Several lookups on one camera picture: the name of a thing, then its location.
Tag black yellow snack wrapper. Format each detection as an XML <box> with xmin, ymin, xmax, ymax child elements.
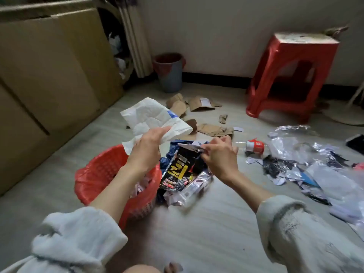
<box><xmin>158</xmin><ymin>147</ymin><xmax>199</xmax><ymax>192</ymax></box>

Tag large open cardboard box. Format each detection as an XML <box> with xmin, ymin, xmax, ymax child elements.
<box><xmin>98</xmin><ymin>0</ymin><xmax>134</xmax><ymax>83</ymax></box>

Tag red plastic stool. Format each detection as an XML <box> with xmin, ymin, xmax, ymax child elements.
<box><xmin>246</xmin><ymin>32</ymin><xmax>340</xmax><ymax>124</ymax></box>

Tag clear bottle red label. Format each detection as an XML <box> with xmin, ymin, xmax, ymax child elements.
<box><xmin>233</xmin><ymin>138</ymin><xmax>271</xmax><ymax>155</ymax></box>

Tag striped brown curtain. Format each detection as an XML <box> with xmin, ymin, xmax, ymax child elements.
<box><xmin>118</xmin><ymin>0</ymin><xmax>154</xmax><ymax>78</ymax></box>

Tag paint-stained cardboard sheet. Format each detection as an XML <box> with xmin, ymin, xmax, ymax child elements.
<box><xmin>274</xmin><ymin>25</ymin><xmax>350</xmax><ymax>44</ymax></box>

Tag waste basket with red bag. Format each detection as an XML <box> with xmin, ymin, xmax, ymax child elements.
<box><xmin>74</xmin><ymin>144</ymin><xmax>163</xmax><ymax>231</ymax></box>

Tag person's white left sleeve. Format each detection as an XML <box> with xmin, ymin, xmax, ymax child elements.
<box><xmin>0</xmin><ymin>207</ymin><xmax>129</xmax><ymax>273</ymax></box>

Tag blue white torn packet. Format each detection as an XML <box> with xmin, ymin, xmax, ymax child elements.
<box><xmin>298</xmin><ymin>170</ymin><xmax>320</xmax><ymax>187</ymax></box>

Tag silver foil wrapper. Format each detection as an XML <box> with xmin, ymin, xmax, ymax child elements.
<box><xmin>295</xmin><ymin>142</ymin><xmax>350</xmax><ymax>168</ymax></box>

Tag black patterned plastic piece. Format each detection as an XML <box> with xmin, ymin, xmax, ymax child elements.
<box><xmin>327</xmin><ymin>152</ymin><xmax>349</xmax><ymax>168</ymax></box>
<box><xmin>262</xmin><ymin>156</ymin><xmax>296</xmax><ymax>178</ymax></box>

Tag white round stand base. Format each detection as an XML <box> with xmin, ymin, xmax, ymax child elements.
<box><xmin>324</xmin><ymin>104</ymin><xmax>364</xmax><ymax>127</ymax></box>

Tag person's right hand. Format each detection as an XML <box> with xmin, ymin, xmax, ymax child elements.
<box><xmin>200</xmin><ymin>135</ymin><xmax>239</xmax><ymax>185</ymax></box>

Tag person's right forearm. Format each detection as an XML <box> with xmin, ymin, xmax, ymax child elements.
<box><xmin>224</xmin><ymin>173</ymin><xmax>275</xmax><ymax>213</ymax></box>

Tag person's left forearm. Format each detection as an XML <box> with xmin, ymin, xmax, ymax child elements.
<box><xmin>89</xmin><ymin>165</ymin><xmax>154</xmax><ymax>225</ymax></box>

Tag clear bottle purple cap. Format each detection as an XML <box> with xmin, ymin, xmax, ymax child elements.
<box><xmin>176</xmin><ymin>170</ymin><xmax>214</xmax><ymax>205</ymax></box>

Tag person's left foot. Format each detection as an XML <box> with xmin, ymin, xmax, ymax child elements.
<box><xmin>164</xmin><ymin>261</ymin><xmax>184</xmax><ymax>273</ymax></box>

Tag torn cardboard pieces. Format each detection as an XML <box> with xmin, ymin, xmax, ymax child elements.
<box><xmin>166</xmin><ymin>93</ymin><xmax>234</xmax><ymax>141</ymax></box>

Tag person's printed right sleeve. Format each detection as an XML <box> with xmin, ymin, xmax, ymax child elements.
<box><xmin>256</xmin><ymin>195</ymin><xmax>364</xmax><ymax>273</ymax></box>

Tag white printed torn wrapper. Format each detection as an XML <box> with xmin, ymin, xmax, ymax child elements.
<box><xmin>162</xmin><ymin>190</ymin><xmax>184</xmax><ymax>207</ymax></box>

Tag beige wooden cabinet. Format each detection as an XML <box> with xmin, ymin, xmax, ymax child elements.
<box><xmin>0</xmin><ymin>0</ymin><xmax>126</xmax><ymax>196</ymax></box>

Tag grey bin with red liner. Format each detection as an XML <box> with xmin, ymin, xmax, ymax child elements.
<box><xmin>152</xmin><ymin>52</ymin><xmax>187</xmax><ymax>94</ymax></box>

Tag person's left hand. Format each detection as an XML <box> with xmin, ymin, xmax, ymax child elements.
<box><xmin>125</xmin><ymin>126</ymin><xmax>173</xmax><ymax>175</ymax></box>

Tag white torn card scrap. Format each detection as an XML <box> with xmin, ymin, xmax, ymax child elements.
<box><xmin>177</xmin><ymin>143</ymin><xmax>205</xmax><ymax>153</ymax></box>

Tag white poly mailer bag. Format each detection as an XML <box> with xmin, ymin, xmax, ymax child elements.
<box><xmin>121</xmin><ymin>97</ymin><xmax>194</xmax><ymax>145</ymax></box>

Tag black plastic sheet piece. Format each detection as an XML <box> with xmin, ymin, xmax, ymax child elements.
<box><xmin>191</xmin><ymin>155</ymin><xmax>210</xmax><ymax>175</ymax></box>

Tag blue plastic bag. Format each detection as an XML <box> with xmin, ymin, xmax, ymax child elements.
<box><xmin>159</xmin><ymin>139</ymin><xmax>211</xmax><ymax>174</ymax></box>

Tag pile of white paper scraps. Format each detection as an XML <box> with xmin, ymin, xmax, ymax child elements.
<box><xmin>246</xmin><ymin>156</ymin><xmax>332</xmax><ymax>207</ymax></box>

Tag clear crinkled plastic bag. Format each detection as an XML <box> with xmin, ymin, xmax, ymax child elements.
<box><xmin>267</xmin><ymin>125</ymin><xmax>319</xmax><ymax>162</ymax></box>

